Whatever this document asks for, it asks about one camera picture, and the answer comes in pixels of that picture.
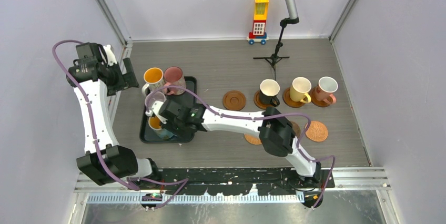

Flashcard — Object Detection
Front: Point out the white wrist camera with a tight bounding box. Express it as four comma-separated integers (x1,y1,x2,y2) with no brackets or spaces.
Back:
145,100,164,117
102,45,118,66

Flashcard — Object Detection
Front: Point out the pink mug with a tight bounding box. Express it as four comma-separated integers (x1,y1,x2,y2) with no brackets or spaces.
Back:
163,66,187,95

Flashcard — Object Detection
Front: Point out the black tripod microphone stand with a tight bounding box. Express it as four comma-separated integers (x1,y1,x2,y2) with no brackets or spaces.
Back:
253,17,299,80

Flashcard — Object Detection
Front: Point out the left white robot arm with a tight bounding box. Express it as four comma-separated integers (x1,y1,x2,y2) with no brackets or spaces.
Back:
66,43,161,189

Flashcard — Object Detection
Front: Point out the cream white mug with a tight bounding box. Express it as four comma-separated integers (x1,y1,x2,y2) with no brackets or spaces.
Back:
259,79,280,107

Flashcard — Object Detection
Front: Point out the white mug yellow handle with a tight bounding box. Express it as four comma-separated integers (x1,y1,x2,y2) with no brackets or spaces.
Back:
289,77,312,104

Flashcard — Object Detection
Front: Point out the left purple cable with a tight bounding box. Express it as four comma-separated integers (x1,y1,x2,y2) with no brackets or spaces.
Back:
52,39,189,210

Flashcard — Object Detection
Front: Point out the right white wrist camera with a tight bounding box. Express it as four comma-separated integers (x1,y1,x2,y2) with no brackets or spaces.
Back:
145,100,164,117

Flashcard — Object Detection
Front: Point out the white floral mug orange inside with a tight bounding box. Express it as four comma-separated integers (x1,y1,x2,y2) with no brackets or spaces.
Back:
141,67,166,96

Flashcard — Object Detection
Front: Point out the dark walnut coaster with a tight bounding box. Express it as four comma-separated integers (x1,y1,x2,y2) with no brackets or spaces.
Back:
291,121,301,138

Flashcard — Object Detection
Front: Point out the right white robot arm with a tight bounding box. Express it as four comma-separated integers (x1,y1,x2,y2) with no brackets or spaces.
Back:
147,100,321,188

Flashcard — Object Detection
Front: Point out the lilac mug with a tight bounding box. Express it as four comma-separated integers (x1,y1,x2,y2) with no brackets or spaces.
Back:
145,91,166,109

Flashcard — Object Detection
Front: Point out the black plastic tray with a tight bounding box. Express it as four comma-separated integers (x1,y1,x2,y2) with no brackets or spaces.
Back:
139,92,196,144

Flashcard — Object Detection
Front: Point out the woven rattan coaster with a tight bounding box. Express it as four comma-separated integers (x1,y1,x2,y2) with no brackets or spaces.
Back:
244,134,262,145
305,121,329,142

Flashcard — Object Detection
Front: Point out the toy block tower on wheels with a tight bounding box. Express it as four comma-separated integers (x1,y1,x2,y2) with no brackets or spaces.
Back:
247,0,269,45

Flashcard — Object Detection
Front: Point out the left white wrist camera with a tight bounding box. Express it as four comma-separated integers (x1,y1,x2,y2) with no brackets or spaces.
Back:
102,45,118,66

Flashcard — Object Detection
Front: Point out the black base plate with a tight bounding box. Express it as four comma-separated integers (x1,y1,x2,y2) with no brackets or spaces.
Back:
130,167,335,196

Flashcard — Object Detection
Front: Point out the purple cable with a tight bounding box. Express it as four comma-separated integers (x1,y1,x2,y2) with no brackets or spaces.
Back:
144,85,337,210
52,39,189,210

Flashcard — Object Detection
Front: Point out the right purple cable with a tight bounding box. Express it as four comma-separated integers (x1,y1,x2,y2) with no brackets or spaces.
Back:
144,85,337,210

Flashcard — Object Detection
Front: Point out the brown wooden coaster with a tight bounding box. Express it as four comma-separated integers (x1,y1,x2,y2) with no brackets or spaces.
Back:
254,90,272,110
282,87,305,108
222,90,246,111
309,88,331,107

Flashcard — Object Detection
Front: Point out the white mug terracotta handle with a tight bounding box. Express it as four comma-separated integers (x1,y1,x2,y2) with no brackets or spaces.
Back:
313,76,339,105

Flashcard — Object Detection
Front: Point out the aluminium front rail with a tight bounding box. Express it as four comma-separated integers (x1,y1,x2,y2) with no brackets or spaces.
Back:
74,167,391,204

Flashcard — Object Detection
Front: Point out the blue mug orange inside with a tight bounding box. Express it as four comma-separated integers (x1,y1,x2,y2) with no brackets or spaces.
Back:
148,116,174,140

